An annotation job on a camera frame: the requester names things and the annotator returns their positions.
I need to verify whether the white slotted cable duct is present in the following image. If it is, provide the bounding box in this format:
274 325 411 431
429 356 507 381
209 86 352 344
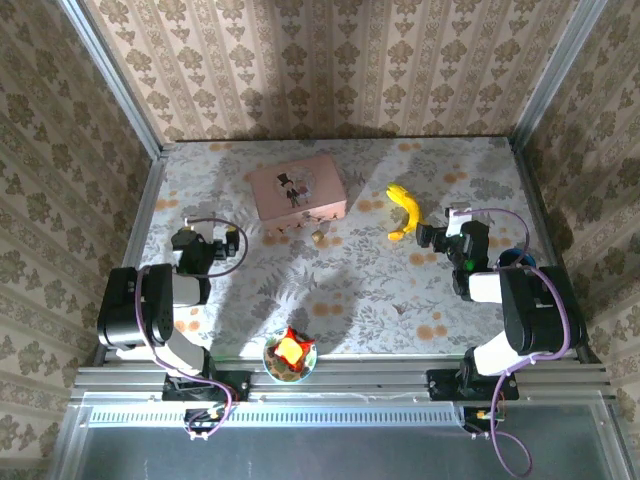
87 404 464 429

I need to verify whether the blue cup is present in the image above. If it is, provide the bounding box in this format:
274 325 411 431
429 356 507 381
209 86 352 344
497 247 537 272

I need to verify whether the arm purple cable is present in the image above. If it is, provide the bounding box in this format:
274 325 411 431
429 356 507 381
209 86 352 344
462 207 572 479
134 216 250 442

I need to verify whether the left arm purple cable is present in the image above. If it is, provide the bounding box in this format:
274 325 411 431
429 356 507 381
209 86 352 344
134 216 250 442

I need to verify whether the long aluminium cross rail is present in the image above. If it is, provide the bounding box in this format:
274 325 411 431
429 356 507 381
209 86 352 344
69 357 614 404

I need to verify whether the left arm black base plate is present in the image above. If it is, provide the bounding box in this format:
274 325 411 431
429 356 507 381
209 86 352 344
162 369 251 404

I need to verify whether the aluminium side rail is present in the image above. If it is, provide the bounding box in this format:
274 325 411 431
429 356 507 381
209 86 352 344
509 142 601 364
92 154 169 366

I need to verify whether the aluminium frame post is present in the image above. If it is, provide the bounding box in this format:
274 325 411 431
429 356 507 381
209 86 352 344
57 0 169 160
510 0 610 147

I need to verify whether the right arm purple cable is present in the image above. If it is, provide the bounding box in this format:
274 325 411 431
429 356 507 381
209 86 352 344
462 207 572 479

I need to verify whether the pink box with couple print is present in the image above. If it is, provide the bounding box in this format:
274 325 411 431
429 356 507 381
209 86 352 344
248 153 349 236

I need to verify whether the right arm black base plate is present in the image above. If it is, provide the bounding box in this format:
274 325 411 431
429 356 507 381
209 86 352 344
426 368 520 403

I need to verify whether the grey metal sheet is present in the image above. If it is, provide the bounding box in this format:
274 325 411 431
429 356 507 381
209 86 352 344
49 392 634 480

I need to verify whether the yellow banana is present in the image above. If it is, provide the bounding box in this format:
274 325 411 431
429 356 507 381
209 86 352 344
385 182 425 242

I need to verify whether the bowl with red yellow contents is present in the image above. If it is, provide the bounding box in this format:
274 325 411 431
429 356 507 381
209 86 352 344
263 325 319 385

